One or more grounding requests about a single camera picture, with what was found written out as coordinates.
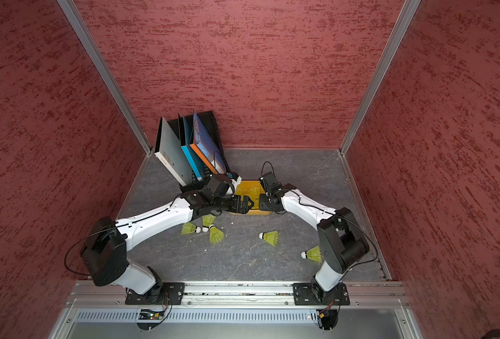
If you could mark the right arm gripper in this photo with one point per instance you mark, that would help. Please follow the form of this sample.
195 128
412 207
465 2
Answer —
263 205

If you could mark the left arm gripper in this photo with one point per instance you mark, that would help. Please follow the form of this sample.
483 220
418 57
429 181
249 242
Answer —
236 207

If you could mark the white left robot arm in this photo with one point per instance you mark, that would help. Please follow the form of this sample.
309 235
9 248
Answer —
105 250

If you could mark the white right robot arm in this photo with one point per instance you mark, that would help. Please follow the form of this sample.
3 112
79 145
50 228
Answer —
342 242

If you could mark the yellow plastic storage box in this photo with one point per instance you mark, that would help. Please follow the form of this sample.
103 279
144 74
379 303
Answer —
253 190

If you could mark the green shuttlecock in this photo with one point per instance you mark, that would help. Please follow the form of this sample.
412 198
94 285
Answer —
208 223
190 228
271 238
215 235

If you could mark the teal book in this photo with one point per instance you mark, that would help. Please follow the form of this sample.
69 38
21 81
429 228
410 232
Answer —
185 134

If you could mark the green shuttlecock eleventh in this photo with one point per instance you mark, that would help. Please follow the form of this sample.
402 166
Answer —
313 254

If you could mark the orange blue book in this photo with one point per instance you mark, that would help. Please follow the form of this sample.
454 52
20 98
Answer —
206 142

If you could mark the black mesh file organizer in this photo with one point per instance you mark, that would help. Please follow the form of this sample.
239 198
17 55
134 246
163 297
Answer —
195 184

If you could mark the white grey book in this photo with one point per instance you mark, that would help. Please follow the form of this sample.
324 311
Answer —
168 150

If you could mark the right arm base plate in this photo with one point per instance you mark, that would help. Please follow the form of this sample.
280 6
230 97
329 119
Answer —
307 294

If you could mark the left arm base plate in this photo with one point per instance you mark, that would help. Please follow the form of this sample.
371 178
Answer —
168 294

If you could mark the left aluminium corner post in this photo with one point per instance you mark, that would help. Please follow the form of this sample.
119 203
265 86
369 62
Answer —
76 21

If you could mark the aluminium corner post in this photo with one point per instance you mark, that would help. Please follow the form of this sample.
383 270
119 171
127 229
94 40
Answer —
76 21
399 30

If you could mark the right aluminium corner post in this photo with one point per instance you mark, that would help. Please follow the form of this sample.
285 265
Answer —
399 30

